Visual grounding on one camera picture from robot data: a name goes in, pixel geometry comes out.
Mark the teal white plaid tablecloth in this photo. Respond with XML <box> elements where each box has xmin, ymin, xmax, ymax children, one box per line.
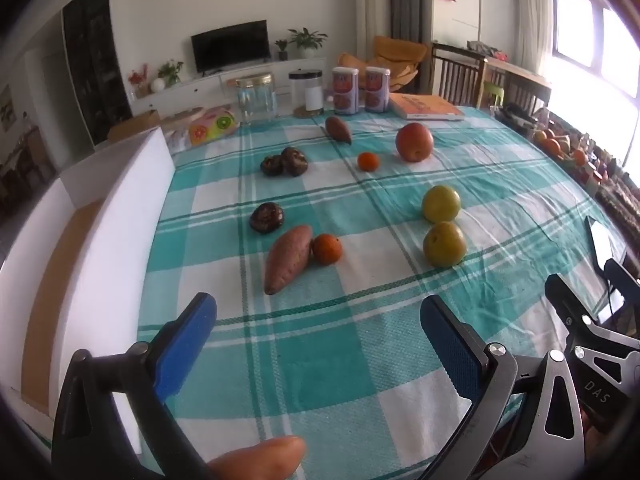
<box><xmin>137</xmin><ymin>110</ymin><xmax>606</xmax><ymax>479</ymax></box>

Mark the small sweet potato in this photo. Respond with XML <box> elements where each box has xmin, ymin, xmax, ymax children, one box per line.
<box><xmin>324</xmin><ymin>116</ymin><xmax>352</xmax><ymax>144</ymax></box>

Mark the yellow green pear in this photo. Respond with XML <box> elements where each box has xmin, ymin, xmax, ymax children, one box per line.
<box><xmin>423</xmin><ymin>221</ymin><xmax>466</xmax><ymax>268</ymax></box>
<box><xmin>422</xmin><ymin>185</ymin><xmax>461</xmax><ymax>223</ymax></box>

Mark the green potted plant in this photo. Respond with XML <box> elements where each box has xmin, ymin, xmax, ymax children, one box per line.
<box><xmin>288</xmin><ymin>27</ymin><xmax>329</xmax><ymax>58</ymax></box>

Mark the orange beanbag cushion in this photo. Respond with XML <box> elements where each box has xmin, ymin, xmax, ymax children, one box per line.
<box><xmin>337</xmin><ymin>36</ymin><xmax>430</xmax><ymax>92</ymax></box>

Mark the red food can right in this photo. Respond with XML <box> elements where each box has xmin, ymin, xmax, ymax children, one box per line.
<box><xmin>364</xmin><ymin>66</ymin><xmax>390</xmax><ymax>113</ymax></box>

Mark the small orange tangerine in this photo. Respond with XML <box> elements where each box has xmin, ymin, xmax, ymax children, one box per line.
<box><xmin>357</xmin><ymin>152</ymin><xmax>380</xmax><ymax>172</ymax></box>

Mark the clear jar black lid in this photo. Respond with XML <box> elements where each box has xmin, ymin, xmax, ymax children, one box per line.
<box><xmin>288</xmin><ymin>68</ymin><xmax>324</xmax><ymax>118</ymax></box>

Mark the orange book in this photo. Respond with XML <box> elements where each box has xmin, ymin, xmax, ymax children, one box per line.
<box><xmin>388</xmin><ymin>92</ymin><xmax>464</xmax><ymax>120</ymax></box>

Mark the red flower vase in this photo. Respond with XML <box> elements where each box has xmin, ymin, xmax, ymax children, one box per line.
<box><xmin>128</xmin><ymin>63</ymin><xmax>150</xmax><ymax>99</ymax></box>

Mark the large sweet potato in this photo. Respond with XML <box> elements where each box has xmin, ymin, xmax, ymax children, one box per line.
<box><xmin>264</xmin><ymin>224</ymin><xmax>312</xmax><ymax>295</ymax></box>

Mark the black television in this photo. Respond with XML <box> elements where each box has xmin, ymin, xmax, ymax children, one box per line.
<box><xmin>191</xmin><ymin>20</ymin><xmax>271</xmax><ymax>74</ymax></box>

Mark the red apple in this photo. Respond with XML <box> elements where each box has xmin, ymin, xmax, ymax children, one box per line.
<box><xmin>395</xmin><ymin>122</ymin><xmax>434</xmax><ymax>162</ymax></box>

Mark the clear glass jar gold lid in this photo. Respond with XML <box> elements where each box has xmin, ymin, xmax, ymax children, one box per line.
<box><xmin>235</xmin><ymin>73</ymin><xmax>278</xmax><ymax>125</ymax></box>

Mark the white tv cabinet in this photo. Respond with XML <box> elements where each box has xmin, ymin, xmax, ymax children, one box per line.
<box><xmin>130</xmin><ymin>58</ymin><xmax>328</xmax><ymax>118</ymax></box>

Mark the person's left hand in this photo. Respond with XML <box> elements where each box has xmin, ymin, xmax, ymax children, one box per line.
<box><xmin>207</xmin><ymin>436</ymin><xmax>307</xmax><ymax>480</ymax></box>

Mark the fruit pile on side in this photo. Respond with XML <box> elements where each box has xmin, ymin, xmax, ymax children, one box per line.
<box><xmin>532</xmin><ymin>129</ymin><xmax>588</xmax><ymax>167</ymax></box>

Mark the fruit pattern cushion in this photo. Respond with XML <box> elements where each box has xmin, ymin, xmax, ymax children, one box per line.
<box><xmin>188</xmin><ymin>107</ymin><xmax>240</xmax><ymax>146</ymax></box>

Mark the dark water chestnut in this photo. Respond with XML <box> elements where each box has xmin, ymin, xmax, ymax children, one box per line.
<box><xmin>250</xmin><ymin>202</ymin><xmax>284</xmax><ymax>234</ymax></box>
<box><xmin>281</xmin><ymin>146</ymin><xmax>308</xmax><ymax>177</ymax></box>
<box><xmin>260</xmin><ymin>155</ymin><xmax>284</xmax><ymax>177</ymax></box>

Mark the dark water chestnut front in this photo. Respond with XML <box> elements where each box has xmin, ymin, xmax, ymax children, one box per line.
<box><xmin>250</xmin><ymin>202</ymin><xmax>284</xmax><ymax>234</ymax></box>

